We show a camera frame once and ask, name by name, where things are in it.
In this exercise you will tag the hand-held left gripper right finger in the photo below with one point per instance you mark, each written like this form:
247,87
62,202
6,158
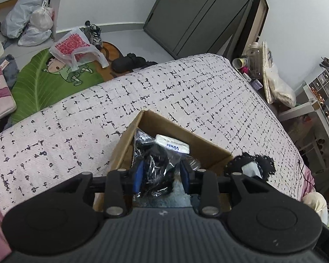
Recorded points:
185,175

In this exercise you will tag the small white garbage bag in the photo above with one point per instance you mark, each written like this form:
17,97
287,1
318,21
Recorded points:
34,36

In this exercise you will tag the dark grey door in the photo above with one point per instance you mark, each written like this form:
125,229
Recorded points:
197,13

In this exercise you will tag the black lace cloth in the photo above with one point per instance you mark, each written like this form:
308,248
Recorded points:
266,164

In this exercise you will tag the green leaf cartoon mat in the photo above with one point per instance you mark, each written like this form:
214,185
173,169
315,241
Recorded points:
30,87

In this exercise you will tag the patterned flat board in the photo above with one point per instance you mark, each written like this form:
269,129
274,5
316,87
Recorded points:
266,71

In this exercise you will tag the brown round mat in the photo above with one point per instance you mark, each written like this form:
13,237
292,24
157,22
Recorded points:
111,50

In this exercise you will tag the white yellow can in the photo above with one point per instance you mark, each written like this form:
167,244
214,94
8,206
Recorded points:
238,62

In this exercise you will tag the cardboard box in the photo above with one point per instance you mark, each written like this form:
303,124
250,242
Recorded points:
164,127

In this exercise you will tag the grey blue garbage bag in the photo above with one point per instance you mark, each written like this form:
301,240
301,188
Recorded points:
19,13

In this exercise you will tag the black plastic bag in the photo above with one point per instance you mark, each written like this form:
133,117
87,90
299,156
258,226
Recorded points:
159,169

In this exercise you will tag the white black patterned bedspread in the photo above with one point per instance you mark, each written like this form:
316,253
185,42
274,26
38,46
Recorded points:
98,115

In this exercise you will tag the grey drawer unit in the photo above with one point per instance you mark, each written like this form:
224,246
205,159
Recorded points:
322,80

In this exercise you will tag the cream plush pillow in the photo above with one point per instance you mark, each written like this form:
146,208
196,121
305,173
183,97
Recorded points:
315,201

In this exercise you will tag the grey sneakers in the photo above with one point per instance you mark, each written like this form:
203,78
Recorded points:
94,35

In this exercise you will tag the white shelf with clutter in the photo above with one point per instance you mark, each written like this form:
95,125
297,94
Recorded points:
296,112

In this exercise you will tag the red white plastic bag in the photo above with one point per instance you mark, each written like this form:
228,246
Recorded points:
71,46

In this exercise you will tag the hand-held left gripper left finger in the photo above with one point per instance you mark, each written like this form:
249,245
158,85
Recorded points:
138,175

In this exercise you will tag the black padded slippers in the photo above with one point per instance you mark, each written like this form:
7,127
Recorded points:
128,61

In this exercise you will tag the clear plastic bottle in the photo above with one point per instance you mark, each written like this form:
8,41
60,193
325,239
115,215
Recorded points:
253,52

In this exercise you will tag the clear bag with cream cloth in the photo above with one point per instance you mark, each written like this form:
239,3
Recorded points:
282,87

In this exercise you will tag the white tissue pack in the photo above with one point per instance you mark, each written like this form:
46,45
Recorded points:
170,142

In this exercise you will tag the small purple box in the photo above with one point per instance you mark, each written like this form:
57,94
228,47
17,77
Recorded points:
256,83

